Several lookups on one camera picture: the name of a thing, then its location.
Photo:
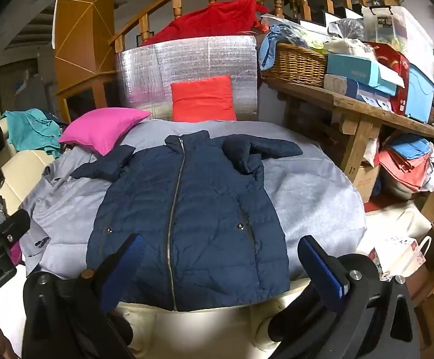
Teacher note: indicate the brown cardboard box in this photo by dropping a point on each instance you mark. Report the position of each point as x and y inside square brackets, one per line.
[364, 183]

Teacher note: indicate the blue plastic storage bin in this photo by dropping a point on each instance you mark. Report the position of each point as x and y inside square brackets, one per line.
[419, 93]

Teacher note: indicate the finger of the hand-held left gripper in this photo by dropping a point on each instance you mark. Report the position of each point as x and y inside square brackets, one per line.
[12, 224]

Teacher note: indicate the light blue cloth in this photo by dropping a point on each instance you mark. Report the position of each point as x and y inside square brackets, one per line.
[267, 50]

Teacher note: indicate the teal shirt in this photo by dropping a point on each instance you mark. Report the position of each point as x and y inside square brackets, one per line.
[33, 127]

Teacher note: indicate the grey bed sheet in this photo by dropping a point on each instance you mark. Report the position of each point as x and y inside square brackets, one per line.
[314, 202]

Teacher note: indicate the floral paper bag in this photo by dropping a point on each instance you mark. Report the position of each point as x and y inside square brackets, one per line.
[400, 254]

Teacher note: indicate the blue fabric stack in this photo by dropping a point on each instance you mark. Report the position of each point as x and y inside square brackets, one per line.
[411, 146]

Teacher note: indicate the clear plastic storage box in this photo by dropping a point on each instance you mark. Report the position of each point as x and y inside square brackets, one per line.
[411, 33]

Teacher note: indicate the wooden stair railing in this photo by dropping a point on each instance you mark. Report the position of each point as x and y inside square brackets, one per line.
[176, 7]

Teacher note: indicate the pink pillow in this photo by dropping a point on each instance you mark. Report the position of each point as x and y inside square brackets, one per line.
[100, 129]

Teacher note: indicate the red gift box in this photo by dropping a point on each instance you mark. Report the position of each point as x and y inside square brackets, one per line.
[396, 63]

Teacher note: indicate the teal cardboard box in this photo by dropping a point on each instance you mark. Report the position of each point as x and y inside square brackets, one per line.
[351, 67]

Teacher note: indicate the orange wooden pillar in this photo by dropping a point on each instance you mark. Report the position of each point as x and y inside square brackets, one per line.
[85, 26]

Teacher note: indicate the dark wooden door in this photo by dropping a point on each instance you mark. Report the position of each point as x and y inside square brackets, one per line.
[14, 86]

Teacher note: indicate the white and blue box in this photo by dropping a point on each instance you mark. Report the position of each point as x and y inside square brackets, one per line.
[340, 86]

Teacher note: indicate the red cloth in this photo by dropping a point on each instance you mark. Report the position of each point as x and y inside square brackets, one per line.
[209, 18]

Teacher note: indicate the cream leather sofa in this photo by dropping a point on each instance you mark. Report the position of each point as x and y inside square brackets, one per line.
[26, 172]

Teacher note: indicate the magenta cloth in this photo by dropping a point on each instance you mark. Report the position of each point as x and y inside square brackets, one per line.
[15, 252]

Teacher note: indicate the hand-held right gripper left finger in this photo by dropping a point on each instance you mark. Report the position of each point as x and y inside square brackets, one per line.
[127, 265]

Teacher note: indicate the red pillow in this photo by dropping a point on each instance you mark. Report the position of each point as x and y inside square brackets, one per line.
[202, 99]

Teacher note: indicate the navy puffer jacket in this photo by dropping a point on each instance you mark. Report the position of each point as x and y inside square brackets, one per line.
[202, 213]

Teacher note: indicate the red fabric stack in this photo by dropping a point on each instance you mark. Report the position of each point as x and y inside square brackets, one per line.
[404, 172]

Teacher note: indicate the wooden table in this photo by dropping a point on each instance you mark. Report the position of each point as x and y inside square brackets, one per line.
[336, 99]

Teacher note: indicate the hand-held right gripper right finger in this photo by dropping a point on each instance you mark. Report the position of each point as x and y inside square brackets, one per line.
[325, 269]

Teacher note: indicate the silver foil insulation mat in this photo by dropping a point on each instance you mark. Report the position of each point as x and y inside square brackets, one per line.
[187, 60]

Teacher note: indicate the plastic bag with dark cloth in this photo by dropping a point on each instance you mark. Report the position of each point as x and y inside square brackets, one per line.
[346, 30]

